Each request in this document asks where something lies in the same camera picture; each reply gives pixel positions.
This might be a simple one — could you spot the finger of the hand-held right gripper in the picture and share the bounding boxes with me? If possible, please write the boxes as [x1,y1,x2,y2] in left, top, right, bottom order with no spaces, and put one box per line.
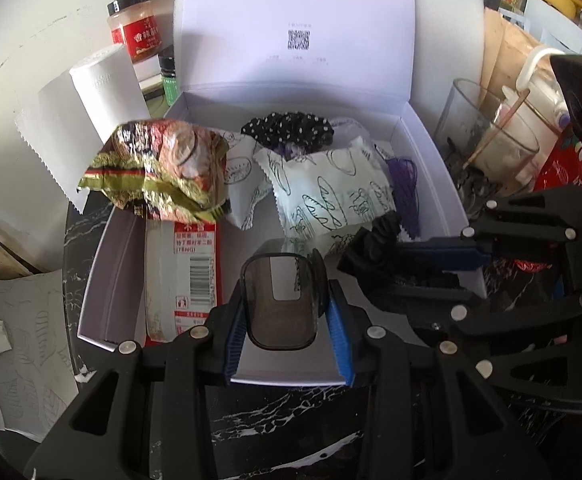
[338,255,582,401]
[396,187,582,271]

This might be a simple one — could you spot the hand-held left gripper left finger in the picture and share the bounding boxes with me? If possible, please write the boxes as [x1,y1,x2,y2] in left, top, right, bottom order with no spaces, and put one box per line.
[23,287,249,480]

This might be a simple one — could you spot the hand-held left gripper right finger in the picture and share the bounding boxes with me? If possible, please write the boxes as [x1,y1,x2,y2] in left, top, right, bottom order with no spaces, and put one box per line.
[321,280,542,480]

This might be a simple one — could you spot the purple tassel sachet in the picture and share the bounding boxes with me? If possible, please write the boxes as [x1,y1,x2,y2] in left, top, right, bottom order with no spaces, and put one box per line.
[328,116,422,241]

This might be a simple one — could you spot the red white snack packet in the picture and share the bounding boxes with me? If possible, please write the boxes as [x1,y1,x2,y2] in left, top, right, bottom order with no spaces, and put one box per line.
[143,215,222,346]

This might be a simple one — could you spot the white patterned bread packet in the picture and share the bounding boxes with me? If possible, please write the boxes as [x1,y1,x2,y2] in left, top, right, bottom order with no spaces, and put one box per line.
[252,136,398,256]
[218,127,274,232]

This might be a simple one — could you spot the gold red snack packet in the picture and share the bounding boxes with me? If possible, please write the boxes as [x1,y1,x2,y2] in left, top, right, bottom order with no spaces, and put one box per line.
[77,117,232,225]

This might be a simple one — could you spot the black polka dot scrunchie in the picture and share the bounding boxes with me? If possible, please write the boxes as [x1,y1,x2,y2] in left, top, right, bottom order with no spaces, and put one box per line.
[241,111,336,158]

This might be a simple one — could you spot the white gift box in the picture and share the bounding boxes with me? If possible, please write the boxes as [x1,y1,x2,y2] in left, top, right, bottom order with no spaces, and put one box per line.
[76,0,489,386]

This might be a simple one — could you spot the red snack bag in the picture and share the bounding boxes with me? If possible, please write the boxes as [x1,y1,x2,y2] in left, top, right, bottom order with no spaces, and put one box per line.
[534,127,582,193]

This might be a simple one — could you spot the thin stirring stick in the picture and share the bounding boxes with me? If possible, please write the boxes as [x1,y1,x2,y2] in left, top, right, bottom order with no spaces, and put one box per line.
[464,87,532,171]

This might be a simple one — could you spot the white lidded jug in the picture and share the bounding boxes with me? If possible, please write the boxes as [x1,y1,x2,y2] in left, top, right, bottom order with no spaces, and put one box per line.
[494,46,572,186]

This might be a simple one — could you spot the clear glass cup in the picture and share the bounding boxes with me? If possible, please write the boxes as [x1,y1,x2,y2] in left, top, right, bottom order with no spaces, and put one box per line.
[433,77,542,211]

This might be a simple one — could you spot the white board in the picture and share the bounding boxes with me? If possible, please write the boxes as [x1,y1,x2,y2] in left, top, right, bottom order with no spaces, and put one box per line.
[524,0,582,56]

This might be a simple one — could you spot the brown paper bag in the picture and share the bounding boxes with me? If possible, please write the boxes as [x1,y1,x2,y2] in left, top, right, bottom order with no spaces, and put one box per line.
[481,7,547,106]

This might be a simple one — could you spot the grey leaf patterned chair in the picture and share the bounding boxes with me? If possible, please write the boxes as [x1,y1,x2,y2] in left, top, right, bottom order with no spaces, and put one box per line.
[0,267,79,443]

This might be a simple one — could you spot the white foam sheet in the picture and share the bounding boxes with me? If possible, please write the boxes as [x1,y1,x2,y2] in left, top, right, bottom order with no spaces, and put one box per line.
[411,0,487,106]

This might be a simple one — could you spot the small green bottle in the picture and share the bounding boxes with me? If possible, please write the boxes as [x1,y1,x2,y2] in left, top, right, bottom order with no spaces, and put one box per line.
[157,45,181,107]

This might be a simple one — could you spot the white paper towel roll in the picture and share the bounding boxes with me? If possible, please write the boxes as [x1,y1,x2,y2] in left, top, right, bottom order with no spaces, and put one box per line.
[13,42,152,216]

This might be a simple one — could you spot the red lidded seasoning jar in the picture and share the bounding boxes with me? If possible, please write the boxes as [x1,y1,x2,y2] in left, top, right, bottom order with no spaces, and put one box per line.
[107,0,162,66]

